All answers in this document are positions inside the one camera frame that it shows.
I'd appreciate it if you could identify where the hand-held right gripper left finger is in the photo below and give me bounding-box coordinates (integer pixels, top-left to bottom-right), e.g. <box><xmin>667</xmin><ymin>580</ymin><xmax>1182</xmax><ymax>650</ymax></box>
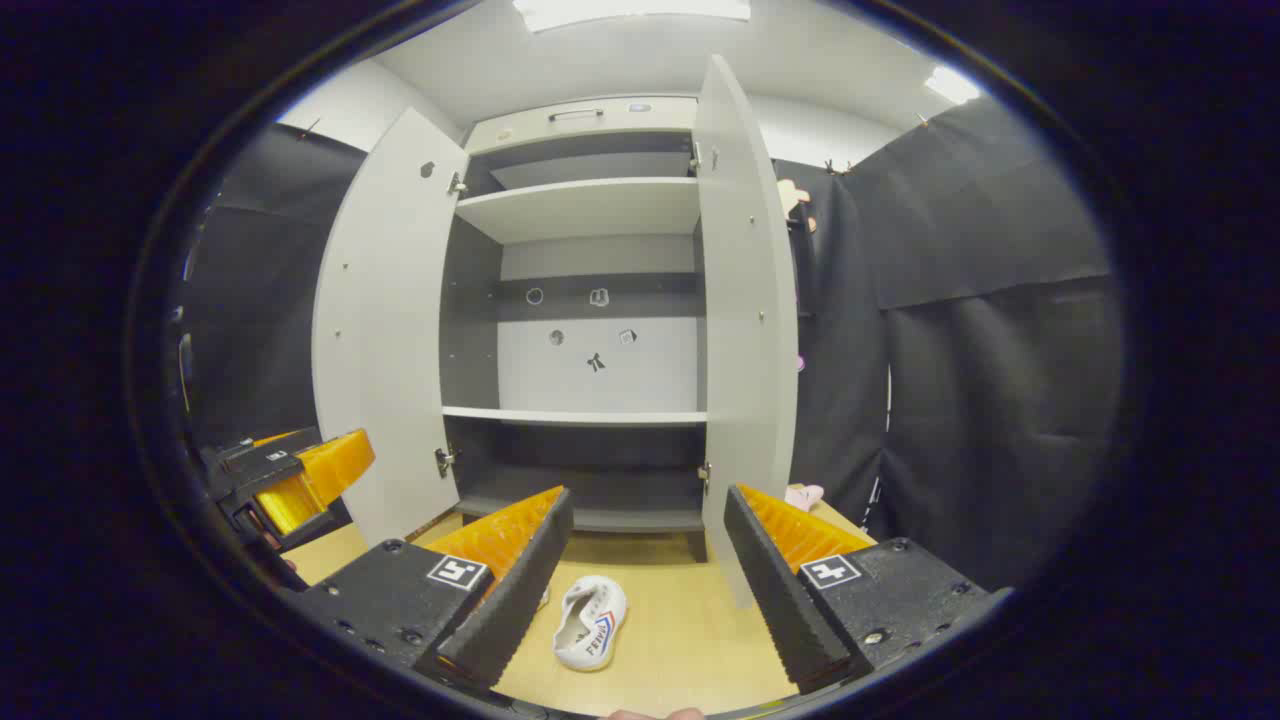
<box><xmin>298</xmin><ymin>486</ymin><xmax>576</xmax><ymax>693</ymax></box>

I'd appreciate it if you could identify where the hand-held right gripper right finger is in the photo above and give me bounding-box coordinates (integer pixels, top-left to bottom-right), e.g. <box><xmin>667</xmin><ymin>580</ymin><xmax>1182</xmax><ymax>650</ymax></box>
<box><xmin>722</xmin><ymin>484</ymin><xmax>991</xmax><ymax>696</ymax></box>

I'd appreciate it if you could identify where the small ceiling light panel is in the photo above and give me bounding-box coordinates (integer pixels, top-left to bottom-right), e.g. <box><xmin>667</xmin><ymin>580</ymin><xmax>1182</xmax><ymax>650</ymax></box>
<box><xmin>923</xmin><ymin>64</ymin><xmax>984</xmax><ymax>107</ymax></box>

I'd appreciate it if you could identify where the long ceiling light panel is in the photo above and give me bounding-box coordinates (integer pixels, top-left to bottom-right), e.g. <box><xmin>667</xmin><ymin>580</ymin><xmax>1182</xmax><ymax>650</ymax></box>
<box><xmin>513</xmin><ymin>0</ymin><xmax>753</xmax><ymax>33</ymax></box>

